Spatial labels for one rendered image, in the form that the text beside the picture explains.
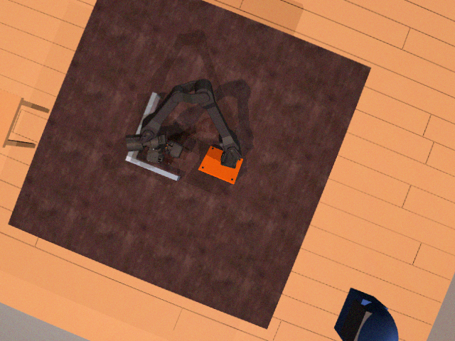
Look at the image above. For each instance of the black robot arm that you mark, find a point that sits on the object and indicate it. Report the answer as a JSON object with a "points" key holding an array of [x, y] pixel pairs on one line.
{"points": [[203, 95]]}

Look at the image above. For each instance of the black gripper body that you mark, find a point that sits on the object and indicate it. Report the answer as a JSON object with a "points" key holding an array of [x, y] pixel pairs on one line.
{"points": [[174, 148]]}

